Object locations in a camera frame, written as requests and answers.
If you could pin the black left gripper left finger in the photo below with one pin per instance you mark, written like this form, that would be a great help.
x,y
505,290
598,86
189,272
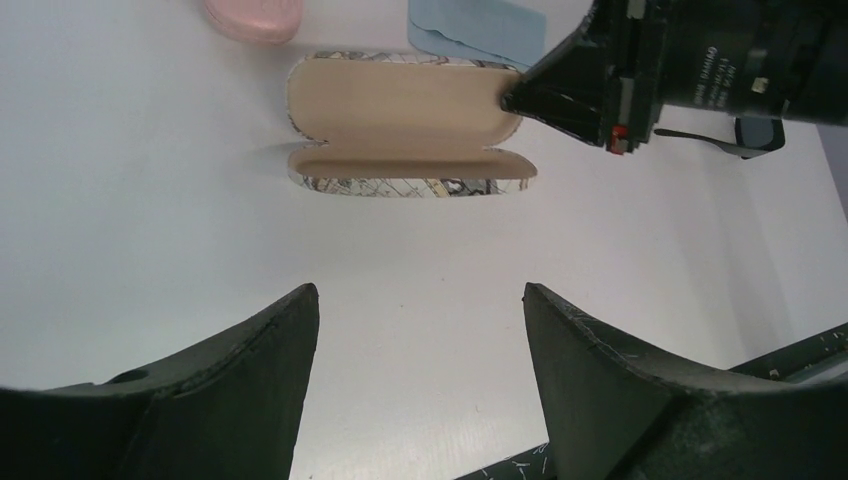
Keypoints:
x,y
228,407

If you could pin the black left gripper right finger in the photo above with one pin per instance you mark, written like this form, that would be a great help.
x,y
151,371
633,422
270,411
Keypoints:
x,y
618,407

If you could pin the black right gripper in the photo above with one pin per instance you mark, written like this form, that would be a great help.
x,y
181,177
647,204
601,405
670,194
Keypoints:
x,y
601,84

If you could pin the light blue cleaning cloth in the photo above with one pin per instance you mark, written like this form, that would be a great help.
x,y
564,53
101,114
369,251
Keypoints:
x,y
488,30

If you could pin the map print glasses case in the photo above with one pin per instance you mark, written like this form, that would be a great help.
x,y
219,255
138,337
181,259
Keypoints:
x,y
389,125

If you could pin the pink glasses case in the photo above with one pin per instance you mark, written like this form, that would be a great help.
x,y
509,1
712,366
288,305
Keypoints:
x,y
271,22

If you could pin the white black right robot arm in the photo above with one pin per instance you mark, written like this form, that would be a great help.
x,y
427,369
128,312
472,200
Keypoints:
x,y
772,59

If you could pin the black sunglasses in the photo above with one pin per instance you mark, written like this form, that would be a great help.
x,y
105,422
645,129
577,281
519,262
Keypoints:
x,y
753,137

